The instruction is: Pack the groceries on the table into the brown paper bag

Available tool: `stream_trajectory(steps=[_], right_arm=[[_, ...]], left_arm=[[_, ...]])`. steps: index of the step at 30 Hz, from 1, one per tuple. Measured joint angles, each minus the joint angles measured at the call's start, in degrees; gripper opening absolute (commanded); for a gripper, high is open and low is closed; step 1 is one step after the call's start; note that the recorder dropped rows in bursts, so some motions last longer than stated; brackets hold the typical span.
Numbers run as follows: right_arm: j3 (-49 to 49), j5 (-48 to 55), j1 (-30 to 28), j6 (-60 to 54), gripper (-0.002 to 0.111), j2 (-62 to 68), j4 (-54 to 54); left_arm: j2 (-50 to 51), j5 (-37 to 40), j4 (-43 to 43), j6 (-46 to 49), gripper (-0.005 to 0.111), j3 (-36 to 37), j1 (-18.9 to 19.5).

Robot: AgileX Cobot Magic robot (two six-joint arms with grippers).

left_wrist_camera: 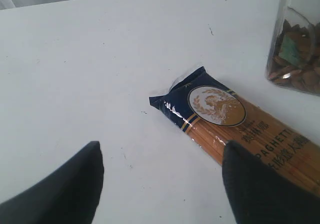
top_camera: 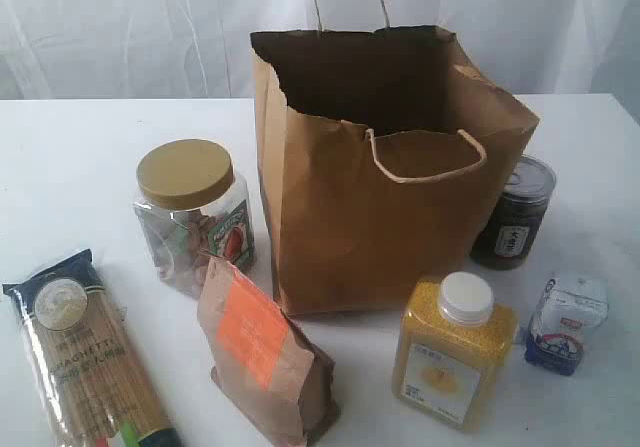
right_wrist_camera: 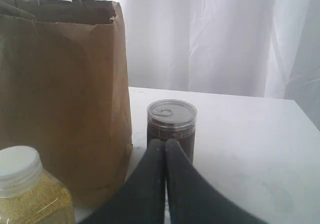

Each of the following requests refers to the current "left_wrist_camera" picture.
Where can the clear nut jar gold lid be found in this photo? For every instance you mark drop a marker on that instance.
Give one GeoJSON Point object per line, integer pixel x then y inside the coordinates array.
{"type": "Point", "coordinates": [293, 60]}

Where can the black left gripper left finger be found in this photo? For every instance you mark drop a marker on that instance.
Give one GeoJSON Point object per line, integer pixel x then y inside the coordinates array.
{"type": "Point", "coordinates": [70, 194]}

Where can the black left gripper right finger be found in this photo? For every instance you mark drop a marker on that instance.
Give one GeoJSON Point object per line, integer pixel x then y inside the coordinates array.
{"type": "Point", "coordinates": [257, 194]}

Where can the spaghetti packet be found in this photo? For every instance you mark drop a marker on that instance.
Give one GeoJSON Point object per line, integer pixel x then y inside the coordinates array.
{"type": "Point", "coordinates": [212, 114]}

